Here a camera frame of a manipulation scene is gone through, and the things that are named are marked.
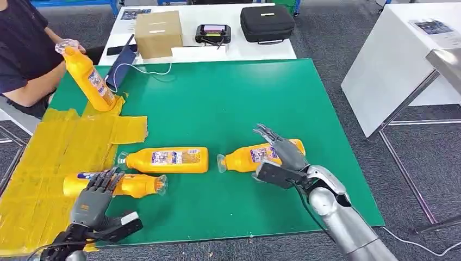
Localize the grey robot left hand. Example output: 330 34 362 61
70 166 125 231

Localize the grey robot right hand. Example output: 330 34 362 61
253 124 310 171

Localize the person's left hand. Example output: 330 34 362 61
55 38 87 55

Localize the orange drink bottle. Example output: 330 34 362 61
117 146 209 175
55 39 118 113
217 139 306 174
63 171 169 199

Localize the black flat bar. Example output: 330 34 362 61
106 34 138 57

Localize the person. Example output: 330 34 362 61
0 0 87 120

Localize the yellow sheet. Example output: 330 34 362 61
0 94 149 258

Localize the printed flyer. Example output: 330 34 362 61
120 8 152 21
408 18 461 48

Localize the green table mat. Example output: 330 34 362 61
48 58 385 248

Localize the brown cardboard box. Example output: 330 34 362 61
134 10 184 60

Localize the pale grey seat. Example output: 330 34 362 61
0 97 42 136

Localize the white slanted table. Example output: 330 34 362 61
341 3 461 139

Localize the black zip case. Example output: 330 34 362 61
240 5 296 45

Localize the black handheld controller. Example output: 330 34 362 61
195 24 232 49

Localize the green crate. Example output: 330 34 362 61
272 0 301 17

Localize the steel bench corner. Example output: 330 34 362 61
425 47 461 97

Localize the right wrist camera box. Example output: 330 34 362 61
251 160 309 190

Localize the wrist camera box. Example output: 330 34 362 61
94 212 144 243
251 160 309 190

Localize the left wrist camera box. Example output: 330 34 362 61
94 212 144 243

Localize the blue metal frame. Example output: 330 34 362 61
30 0 120 17

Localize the grey metal table frame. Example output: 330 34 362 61
374 70 461 235

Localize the white floor cable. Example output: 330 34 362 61
381 226 461 258

